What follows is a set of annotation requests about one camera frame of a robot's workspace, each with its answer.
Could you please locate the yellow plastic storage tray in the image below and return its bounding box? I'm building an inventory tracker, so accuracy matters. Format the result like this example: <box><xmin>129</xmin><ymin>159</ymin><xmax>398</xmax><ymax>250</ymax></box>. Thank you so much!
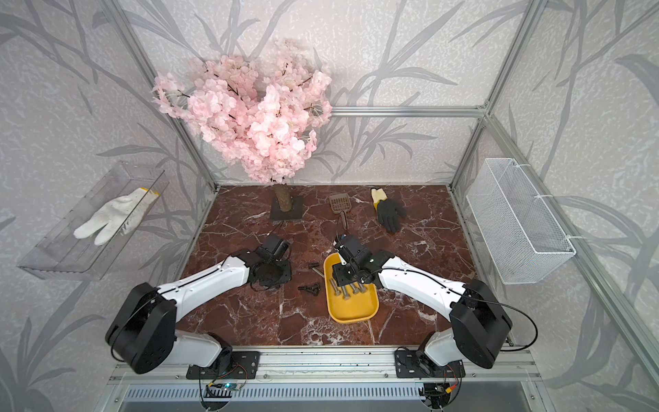
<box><xmin>323</xmin><ymin>253</ymin><xmax>379</xmax><ymax>324</ymax></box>

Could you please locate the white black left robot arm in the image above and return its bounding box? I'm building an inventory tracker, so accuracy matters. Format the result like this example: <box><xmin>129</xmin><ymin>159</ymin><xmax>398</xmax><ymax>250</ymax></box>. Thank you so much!
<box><xmin>106</xmin><ymin>233</ymin><xmax>292</xmax><ymax>379</ymax></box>

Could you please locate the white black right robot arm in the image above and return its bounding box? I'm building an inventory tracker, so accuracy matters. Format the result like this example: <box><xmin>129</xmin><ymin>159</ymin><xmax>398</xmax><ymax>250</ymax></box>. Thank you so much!
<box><xmin>332</xmin><ymin>234</ymin><xmax>512</xmax><ymax>369</ymax></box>

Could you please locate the black yellow work glove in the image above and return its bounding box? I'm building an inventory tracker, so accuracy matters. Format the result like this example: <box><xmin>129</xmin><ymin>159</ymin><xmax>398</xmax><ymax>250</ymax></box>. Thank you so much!
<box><xmin>371</xmin><ymin>188</ymin><xmax>407</xmax><ymax>233</ymax></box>

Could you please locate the brown plastic slotted scoop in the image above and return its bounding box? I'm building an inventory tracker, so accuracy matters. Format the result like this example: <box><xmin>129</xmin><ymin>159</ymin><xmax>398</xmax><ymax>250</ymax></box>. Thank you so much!
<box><xmin>329</xmin><ymin>193</ymin><xmax>351</xmax><ymax>230</ymax></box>

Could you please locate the left controller circuit board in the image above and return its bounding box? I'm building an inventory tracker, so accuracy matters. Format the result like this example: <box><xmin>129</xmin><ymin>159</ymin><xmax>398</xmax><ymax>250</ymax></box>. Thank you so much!
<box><xmin>203</xmin><ymin>381</ymin><xmax>245</xmax><ymax>399</ymax></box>

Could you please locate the pink artificial blossom tree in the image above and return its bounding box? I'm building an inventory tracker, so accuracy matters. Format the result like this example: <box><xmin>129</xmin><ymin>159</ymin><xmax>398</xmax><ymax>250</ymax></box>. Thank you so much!
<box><xmin>152</xmin><ymin>42</ymin><xmax>333</xmax><ymax>221</ymax></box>

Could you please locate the white cotton glove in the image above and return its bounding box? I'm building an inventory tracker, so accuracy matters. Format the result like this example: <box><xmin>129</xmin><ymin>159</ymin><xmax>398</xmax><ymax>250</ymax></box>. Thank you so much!
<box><xmin>73</xmin><ymin>187</ymin><xmax>161</xmax><ymax>247</ymax></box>

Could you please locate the aluminium front rail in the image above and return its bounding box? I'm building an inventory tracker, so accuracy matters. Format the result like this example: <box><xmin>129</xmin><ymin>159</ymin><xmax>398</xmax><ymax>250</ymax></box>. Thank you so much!
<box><xmin>107</xmin><ymin>344</ymin><xmax>542</xmax><ymax>385</ymax></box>

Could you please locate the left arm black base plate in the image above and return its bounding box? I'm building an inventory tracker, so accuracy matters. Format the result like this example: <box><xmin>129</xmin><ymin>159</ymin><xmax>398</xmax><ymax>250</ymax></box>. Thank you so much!
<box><xmin>185</xmin><ymin>351</ymin><xmax>261</xmax><ymax>380</ymax></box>

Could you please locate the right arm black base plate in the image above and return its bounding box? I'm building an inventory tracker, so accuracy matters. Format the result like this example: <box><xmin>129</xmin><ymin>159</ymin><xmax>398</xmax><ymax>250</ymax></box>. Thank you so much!
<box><xmin>394</xmin><ymin>347</ymin><xmax>465</xmax><ymax>380</ymax></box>

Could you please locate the white wire mesh basket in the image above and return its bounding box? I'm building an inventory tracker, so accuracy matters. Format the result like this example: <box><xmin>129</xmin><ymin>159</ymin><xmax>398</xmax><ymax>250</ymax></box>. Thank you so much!
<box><xmin>466</xmin><ymin>158</ymin><xmax>577</xmax><ymax>285</ymax></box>

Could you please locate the clear acrylic wall shelf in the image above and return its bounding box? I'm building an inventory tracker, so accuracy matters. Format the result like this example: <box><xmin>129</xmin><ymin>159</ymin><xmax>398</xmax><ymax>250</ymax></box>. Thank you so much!
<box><xmin>18</xmin><ymin>161</ymin><xmax>169</xmax><ymax>281</ymax></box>

